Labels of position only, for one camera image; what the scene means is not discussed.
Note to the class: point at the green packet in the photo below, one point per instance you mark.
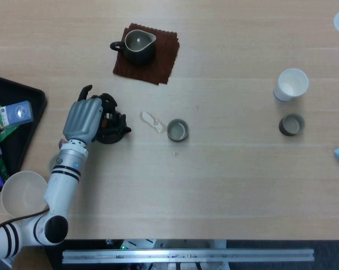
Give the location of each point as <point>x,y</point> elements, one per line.
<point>6,134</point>

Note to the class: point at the aluminium rail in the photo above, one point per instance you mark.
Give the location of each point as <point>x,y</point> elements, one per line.
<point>186,256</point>

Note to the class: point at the red-brown cloth mat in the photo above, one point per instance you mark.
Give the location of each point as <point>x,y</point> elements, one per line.
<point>147,74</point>

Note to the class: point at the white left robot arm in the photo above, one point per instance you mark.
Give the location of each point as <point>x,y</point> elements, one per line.
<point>62,182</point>

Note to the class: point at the large beige bowl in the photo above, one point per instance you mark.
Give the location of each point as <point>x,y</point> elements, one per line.
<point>20,194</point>

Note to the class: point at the white paper cup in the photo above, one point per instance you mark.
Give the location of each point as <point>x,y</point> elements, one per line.
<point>292,84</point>

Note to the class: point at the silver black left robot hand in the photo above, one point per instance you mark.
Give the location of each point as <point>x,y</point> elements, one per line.
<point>83,121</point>

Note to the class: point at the blue tissue packet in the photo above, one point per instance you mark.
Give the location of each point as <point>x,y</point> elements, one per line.
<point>17,112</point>

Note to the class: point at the black tray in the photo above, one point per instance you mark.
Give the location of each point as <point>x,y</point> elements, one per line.
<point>23,92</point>

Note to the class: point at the dark brown teacup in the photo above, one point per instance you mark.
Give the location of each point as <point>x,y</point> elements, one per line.
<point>178,130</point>
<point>292,125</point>

